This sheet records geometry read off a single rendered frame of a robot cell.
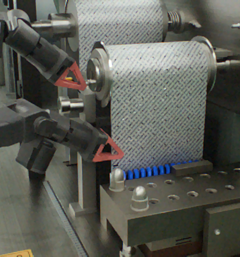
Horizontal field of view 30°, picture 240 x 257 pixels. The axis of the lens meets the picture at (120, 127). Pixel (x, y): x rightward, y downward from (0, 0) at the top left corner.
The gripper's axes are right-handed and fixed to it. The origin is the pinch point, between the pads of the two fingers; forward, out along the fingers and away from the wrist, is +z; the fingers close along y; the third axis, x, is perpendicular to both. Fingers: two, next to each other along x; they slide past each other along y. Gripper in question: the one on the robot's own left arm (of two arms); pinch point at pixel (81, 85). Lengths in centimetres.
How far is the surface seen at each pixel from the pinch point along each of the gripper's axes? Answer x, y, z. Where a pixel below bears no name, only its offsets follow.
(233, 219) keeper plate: -1.4, 32.0, 29.2
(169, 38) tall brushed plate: 27.1, -28.7, 27.3
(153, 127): 2.9, 8.7, 16.4
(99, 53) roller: 7.9, 2.0, -2.5
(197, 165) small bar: 2.4, 15.8, 27.8
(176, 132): 5.3, 9.2, 22.4
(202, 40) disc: 26.1, 2.8, 16.0
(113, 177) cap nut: -10.4, 16.3, 11.3
